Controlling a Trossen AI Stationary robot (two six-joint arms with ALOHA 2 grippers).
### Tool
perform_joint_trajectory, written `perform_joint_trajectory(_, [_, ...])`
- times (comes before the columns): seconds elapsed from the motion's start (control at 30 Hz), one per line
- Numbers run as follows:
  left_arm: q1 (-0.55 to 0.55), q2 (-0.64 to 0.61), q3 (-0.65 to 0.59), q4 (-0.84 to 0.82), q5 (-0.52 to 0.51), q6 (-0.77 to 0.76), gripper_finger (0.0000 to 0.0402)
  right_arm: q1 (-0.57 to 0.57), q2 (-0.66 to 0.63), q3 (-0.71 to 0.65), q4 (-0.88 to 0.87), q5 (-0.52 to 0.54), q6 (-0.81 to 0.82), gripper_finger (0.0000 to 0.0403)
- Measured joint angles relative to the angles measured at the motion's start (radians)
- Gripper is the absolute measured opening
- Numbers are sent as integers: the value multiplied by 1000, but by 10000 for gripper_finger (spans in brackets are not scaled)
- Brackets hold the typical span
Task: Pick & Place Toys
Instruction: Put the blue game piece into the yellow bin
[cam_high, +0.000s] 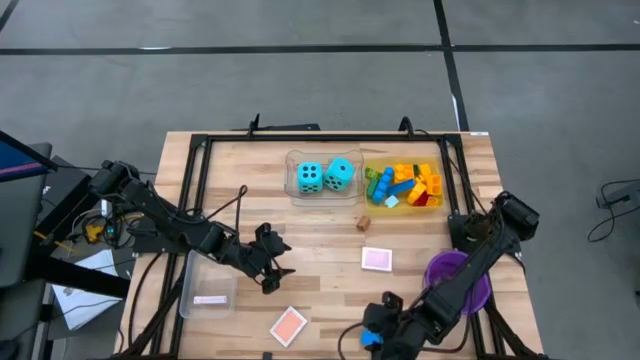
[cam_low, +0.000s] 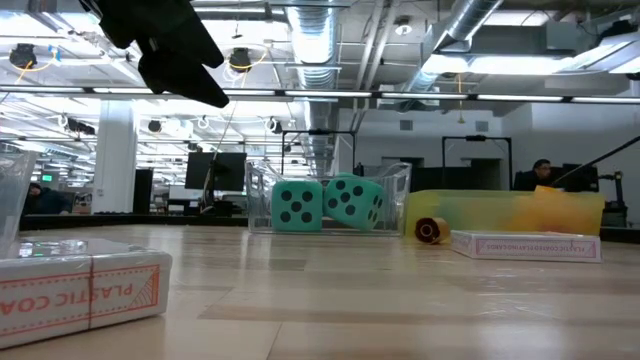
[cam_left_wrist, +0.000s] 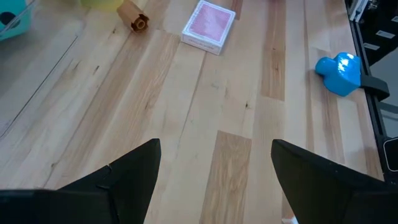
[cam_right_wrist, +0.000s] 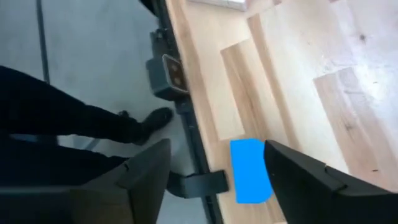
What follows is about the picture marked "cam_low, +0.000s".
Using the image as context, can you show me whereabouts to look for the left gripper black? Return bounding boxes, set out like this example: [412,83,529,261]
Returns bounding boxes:
[79,0,230,109]

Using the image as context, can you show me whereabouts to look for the small teal foam dice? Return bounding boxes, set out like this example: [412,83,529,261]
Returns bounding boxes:
[271,179,325,233]

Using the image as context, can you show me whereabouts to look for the large teal foam dice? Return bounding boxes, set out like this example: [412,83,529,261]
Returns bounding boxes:
[323,172,386,232]

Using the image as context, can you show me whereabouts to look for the white red playing card box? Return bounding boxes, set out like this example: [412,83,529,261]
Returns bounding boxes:
[450,229,603,264]
[0,238,174,350]

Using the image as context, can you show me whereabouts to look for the brown toy block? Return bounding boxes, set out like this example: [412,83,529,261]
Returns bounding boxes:
[414,216,451,246]

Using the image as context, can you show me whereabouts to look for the yellow four-stud toy block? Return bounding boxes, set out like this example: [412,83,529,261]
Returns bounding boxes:
[514,184,601,236]

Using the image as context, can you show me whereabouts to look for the black computer monitor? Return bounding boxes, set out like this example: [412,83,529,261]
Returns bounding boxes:
[562,163,600,193]
[184,151,248,193]

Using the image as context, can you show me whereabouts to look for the white building pillar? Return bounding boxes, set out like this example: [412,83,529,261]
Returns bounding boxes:
[91,99,139,215]

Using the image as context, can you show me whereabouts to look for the black cabinet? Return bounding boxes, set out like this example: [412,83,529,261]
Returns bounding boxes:
[132,168,155,215]

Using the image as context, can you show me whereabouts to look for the long ceiling light strip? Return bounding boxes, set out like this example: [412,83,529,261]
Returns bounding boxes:
[0,85,640,105]

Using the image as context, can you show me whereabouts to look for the clear plastic container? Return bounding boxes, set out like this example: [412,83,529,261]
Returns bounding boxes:
[244,159,413,237]
[0,149,39,246]

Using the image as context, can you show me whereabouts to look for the person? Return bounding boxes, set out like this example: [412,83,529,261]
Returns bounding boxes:
[22,182,71,216]
[513,158,556,192]

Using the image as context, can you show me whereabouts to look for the black office partition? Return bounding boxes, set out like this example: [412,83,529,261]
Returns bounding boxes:
[409,158,503,192]

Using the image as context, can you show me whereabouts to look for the yellow translucent plastic bin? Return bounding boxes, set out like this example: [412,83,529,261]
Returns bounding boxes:
[404,188,606,237]

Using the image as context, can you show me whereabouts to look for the thin black rod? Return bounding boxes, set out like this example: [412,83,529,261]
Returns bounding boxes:
[549,134,640,189]

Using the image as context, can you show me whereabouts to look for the black stand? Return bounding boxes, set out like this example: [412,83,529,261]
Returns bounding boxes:
[598,169,629,229]

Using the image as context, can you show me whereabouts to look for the black ceiling cable reel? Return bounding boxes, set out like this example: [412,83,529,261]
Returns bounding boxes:
[8,42,39,70]
[227,46,254,74]

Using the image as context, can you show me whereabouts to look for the silver round ventilation duct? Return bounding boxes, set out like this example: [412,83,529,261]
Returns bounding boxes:
[403,0,505,94]
[288,0,342,176]

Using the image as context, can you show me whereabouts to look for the black gantry frame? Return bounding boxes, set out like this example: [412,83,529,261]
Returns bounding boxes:
[441,134,514,191]
[280,128,358,177]

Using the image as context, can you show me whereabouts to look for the yellow hanging cord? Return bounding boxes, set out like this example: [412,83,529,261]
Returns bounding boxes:
[455,73,466,125]

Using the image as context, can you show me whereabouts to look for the grey rectangular ceiling duct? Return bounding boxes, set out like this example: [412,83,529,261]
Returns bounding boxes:
[469,21,601,57]

